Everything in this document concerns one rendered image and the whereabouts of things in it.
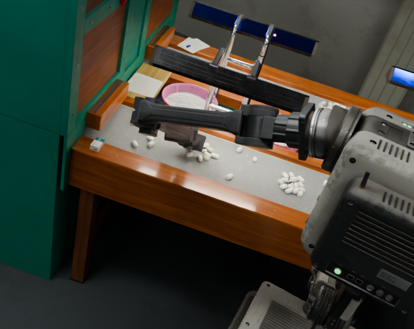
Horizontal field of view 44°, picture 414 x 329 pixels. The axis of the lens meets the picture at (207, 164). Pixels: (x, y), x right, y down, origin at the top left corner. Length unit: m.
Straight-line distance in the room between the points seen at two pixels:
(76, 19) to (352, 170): 0.97
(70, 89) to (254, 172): 0.81
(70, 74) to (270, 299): 1.09
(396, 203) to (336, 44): 3.18
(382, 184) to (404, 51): 2.80
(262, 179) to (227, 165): 0.15
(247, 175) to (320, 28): 2.32
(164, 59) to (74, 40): 0.43
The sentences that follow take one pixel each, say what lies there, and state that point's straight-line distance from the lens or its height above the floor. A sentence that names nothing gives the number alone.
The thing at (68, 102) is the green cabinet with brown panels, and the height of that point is 0.99.
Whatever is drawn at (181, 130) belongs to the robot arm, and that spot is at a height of 1.02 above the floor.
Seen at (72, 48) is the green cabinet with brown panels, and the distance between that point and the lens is 1.70.
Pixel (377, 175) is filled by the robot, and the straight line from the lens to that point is 1.11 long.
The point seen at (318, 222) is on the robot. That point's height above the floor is 1.23.
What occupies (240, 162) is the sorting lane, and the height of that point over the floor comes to 0.74.
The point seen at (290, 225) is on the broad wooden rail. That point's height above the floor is 0.76.
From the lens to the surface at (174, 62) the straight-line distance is 1.98.
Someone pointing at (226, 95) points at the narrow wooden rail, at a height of 0.76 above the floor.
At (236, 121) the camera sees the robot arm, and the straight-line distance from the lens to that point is 1.29.
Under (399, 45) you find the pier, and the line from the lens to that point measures 3.87.
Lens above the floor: 1.99
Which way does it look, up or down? 37 degrees down
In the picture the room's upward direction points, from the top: 17 degrees clockwise
